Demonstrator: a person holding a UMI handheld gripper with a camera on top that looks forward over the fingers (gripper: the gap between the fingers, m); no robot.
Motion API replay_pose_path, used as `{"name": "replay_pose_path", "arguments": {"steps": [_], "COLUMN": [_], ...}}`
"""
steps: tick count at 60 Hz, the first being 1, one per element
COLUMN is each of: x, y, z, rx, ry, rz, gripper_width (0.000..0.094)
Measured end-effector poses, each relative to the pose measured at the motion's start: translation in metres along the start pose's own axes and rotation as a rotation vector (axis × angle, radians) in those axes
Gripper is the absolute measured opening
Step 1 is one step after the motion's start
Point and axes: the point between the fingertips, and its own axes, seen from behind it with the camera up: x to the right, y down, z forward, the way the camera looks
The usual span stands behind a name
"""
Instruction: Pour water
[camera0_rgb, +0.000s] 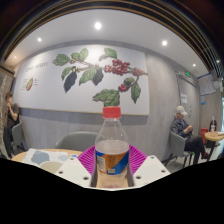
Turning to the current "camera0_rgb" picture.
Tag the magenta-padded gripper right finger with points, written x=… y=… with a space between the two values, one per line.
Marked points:
x=151 y=170

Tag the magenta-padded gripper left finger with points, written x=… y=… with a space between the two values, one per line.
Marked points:
x=71 y=171

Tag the clear red-capped drink bottle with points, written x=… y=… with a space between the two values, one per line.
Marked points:
x=111 y=150

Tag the dark mug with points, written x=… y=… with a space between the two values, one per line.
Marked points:
x=50 y=166

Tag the grey upholstered chair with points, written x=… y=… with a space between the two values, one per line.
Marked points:
x=76 y=140
x=18 y=133
x=176 y=143

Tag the person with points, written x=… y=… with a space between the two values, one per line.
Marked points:
x=11 y=116
x=181 y=128

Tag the round wooden table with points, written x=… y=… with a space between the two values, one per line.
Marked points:
x=213 y=136

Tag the drink cup with straw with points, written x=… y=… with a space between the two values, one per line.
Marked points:
x=212 y=128

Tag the white paper notice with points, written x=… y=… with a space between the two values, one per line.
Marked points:
x=183 y=98

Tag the green exit sign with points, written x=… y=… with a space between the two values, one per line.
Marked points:
x=188 y=74

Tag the recessed ceiling lights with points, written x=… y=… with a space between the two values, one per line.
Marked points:
x=97 y=25

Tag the coffee branch wall mural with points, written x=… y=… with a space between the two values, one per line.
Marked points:
x=46 y=93

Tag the wall notice board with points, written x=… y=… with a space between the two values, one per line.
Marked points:
x=207 y=84

